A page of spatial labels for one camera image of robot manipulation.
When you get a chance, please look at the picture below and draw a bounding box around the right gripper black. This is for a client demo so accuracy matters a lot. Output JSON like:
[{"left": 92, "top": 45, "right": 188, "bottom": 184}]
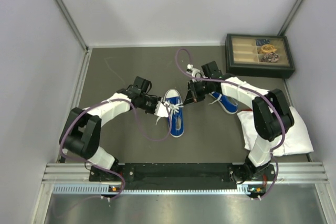
[{"left": 184, "top": 79, "right": 213, "bottom": 106}]

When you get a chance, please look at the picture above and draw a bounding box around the blue sneaker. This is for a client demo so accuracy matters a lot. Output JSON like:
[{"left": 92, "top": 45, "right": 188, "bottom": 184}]
[
  {"left": 210, "top": 92, "right": 238, "bottom": 114},
  {"left": 164, "top": 89, "right": 184, "bottom": 137}
]

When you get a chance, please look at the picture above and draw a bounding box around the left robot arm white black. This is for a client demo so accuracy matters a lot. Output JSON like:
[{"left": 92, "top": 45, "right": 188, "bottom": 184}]
[{"left": 59, "top": 77, "right": 169, "bottom": 180}]

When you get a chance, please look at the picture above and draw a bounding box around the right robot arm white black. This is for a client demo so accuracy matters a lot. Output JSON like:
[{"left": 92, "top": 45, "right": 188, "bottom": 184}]
[{"left": 184, "top": 61, "right": 295, "bottom": 180}]

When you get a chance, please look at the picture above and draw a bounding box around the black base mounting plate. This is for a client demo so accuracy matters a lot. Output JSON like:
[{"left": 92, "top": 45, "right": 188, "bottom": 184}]
[{"left": 88, "top": 163, "right": 278, "bottom": 190}]

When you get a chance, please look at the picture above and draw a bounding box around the black compartment display box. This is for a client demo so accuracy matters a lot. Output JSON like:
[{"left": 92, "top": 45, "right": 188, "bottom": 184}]
[{"left": 225, "top": 34, "right": 296, "bottom": 79}]

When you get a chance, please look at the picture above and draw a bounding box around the blue patterned item in box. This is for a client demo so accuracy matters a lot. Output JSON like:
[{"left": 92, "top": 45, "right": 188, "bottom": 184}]
[{"left": 256, "top": 39, "right": 270, "bottom": 47}]

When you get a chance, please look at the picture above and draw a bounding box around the floral item in box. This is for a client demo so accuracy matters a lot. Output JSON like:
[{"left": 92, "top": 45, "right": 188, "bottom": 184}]
[{"left": 260, "top": 52, "right": 280, "bottom": 63}]

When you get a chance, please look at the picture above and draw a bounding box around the yellow item in box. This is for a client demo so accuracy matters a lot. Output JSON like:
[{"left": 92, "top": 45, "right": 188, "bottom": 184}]
[{"left": 260, "top": 44, "right": 277, "bottom": 54}]

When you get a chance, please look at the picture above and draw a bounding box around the white folded shirt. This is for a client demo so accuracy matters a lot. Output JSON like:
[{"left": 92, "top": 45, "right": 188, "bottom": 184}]
[{"left": 237, "top": 106, "right": 313, "bottom": 157}]

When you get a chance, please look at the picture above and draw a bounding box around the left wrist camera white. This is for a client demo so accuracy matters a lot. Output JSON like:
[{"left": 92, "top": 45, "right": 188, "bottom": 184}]
[{"left": 154, "top": 101, "right": 170, "bottom": 118}]

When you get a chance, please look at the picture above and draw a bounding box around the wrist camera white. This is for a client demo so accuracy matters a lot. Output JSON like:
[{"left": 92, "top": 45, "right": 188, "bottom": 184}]
[
  {"left": 154, "top": 101, "right": 170, "bottom": 118},
  {"left": 186, "top": 64, "right": 202, "bottom": 78}
]

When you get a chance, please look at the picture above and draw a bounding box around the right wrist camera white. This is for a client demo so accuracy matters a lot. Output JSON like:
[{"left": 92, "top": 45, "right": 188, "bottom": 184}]
[{"left": 186, "top": 64, "right": 202, "bottom": 78}]

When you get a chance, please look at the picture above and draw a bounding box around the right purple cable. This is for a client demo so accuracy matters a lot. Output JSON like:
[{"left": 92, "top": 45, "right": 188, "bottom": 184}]
[{"left": 175, "top": 48, "right": 287, "bottom": 200}]

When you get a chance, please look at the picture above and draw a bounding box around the grey slotted cable duct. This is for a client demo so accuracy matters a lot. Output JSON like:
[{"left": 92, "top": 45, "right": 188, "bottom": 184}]
[{"left": 52, "top": 184, "right": 256, "bottom": 195}]

